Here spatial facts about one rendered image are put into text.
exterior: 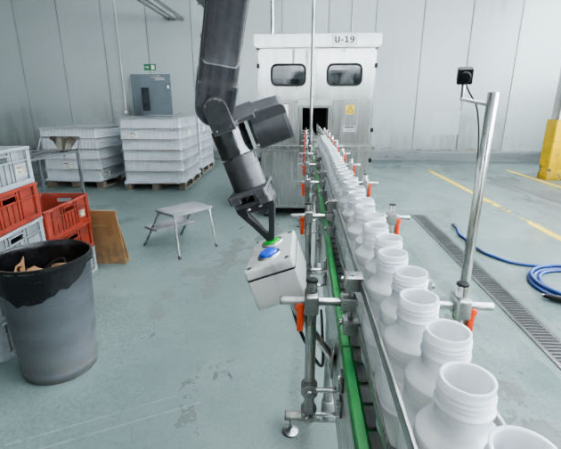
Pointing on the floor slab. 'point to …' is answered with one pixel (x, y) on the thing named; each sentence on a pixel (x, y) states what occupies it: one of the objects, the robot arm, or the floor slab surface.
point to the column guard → (556, 150)
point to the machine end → (279, 51)
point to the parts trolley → (52, 157)
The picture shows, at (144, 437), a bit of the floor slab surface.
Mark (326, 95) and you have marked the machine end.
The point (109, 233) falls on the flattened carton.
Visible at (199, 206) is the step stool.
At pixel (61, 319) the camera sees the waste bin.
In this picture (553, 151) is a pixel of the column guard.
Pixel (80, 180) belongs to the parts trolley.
